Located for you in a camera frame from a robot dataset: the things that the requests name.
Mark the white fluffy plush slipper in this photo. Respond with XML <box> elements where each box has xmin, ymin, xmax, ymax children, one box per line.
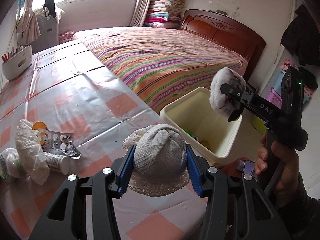
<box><xmin>209</xmin><ymin>67</ymin><xmax>246</xmax><ymax>122</ymax></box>

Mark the white knit hat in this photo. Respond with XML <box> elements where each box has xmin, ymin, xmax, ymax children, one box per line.
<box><xmin>123</xmin><ymin>124</ymin><xmax>189</xmax><ymax>197</ymax></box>

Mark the cream plastic trash bin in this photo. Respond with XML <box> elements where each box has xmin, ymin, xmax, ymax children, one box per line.
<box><xmin>160</xmin><ymin>87</ymin><xmax>242</xmax><ymax>165</ymax></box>

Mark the person's right hand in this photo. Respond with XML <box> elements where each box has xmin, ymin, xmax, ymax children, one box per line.
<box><xmin>254</xmin><ymin>133</ymin><xmax>301</xmax><ymax>205</ymax></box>

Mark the dark wooden headboard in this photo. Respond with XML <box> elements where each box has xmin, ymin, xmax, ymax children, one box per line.
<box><xmin>180</xmin><ymin>9</ymin><xmax>266</xmax><ymax>81</ymax></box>

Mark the white pill bottle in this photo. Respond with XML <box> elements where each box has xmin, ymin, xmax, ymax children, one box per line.
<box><xmin>44</xmin><ymin>152</ymin><xmax>70</xmax><ymax>175</ymax></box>

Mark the silver pill blister pack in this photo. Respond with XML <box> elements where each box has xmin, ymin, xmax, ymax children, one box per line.
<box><xmin>40</xmin><ymin>130</ymin><xmax>81</xmax><ymax>160</ymax></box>

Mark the striped colourful bed sheet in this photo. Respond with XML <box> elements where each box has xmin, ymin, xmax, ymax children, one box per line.
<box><xmin>72</xmin><ymin>27</ymin><xmax>248</xmax><ymax>113</ymax></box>

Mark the orange peel piece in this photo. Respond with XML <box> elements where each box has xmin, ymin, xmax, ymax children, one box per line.
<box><xmin>31</xmin><ymin>121</ymin><xmax>48</xmax><ymax>146</ymax></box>

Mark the checkered pink plastic tablecloth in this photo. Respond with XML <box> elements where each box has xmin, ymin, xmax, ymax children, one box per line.
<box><xmin>1</xmin><ymin>41</ymin><xmax>206</xmax><ymax>239</ymax></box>

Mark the white knotted plastic bag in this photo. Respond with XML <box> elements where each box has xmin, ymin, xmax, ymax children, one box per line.
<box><xmin>1</xmin><ymin>147</ymin><xmax>26</xmax><ymax>181</ymax></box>

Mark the stack of folded quilts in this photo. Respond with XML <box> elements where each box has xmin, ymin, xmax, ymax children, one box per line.
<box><xmin>144</xmin><ymin>0</ymin><xmax>184</xmax><ymax>29</ymax></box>

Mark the green plastic snack bag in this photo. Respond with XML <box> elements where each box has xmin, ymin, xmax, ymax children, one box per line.
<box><xmin>1</xmin><ymin>152</ymin><xmax>19</xmax><ymax>184</ymax></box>

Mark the pink striped curtain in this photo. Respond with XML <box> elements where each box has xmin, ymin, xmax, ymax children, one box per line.
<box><xmin>129</xmin><ymin>0</ymin><xmax>151</xmax><ymax>27</ymax></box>

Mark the white round container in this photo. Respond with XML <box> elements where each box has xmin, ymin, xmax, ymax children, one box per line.
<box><xmin>2</xmin><ymin>44</ymin><xmax>33</xmax><ymax>80</ymax></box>

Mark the grey air conditioner unit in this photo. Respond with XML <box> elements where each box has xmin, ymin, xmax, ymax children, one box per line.
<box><xmin>31</xmin><ymin>15</ymin><xmax>59</xmax><ymax>54</ymax></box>

